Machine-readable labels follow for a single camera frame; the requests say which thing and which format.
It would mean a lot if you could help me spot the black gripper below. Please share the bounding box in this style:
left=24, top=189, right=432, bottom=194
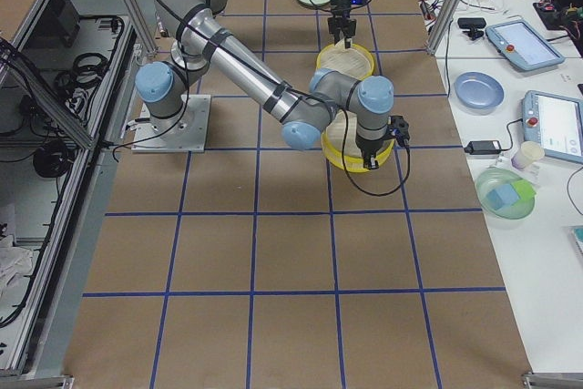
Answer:
left=356, top=134, right=382, bottom=169
left=327, top=0, right=356, bottom=48

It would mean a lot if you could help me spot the yellow steamer basket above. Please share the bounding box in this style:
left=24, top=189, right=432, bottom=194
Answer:
left=321, top=112, right=368, bottom=173
left=316, top=42, right=374, bottom=80

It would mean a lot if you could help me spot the black power adapter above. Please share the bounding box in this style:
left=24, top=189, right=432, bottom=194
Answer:
left=464, top=140, right=503, bottom=156

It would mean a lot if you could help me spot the blue plate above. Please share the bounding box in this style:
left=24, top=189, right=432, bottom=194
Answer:
left=454, top=71, right=505, bottom=115

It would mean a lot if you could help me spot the black webcam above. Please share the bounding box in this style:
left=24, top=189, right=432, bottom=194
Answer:
left=457, top=17, right=486, bottom=41

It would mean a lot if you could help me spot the blue foam block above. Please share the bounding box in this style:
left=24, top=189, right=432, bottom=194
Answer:
left=485, top=183, right=518, bottom=210

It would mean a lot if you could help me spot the green glass bowl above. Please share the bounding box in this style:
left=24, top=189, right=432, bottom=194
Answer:
left=475, top=168, right=537, bottom=220

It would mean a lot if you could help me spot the green foam block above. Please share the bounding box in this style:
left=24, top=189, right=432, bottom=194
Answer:
left=510, top=179, right=537, bottom=202

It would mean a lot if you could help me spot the paper cup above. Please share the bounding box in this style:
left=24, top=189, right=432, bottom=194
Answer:
left=511, top=141, right=545, bottom=170

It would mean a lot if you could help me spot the far teach pendant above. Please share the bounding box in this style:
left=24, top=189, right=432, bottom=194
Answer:
left=485, top=20, right=565, bottom=71

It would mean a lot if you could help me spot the teach pendant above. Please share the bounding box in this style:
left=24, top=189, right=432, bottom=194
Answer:
left=522, top=90, right=582, bottom=164
left=485, top=20, right=565, bottom=71

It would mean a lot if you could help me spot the near teach pendant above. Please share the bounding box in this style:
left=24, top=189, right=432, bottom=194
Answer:
left=522, top=90, right=582, bottom=164

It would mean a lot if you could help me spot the white crumpled cloth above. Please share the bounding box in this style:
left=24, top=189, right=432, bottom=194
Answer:
left=0, top=204, right=36, bottom=299

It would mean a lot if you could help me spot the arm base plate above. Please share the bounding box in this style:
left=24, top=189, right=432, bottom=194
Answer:
left=131, top=94, right=211, bottom=153

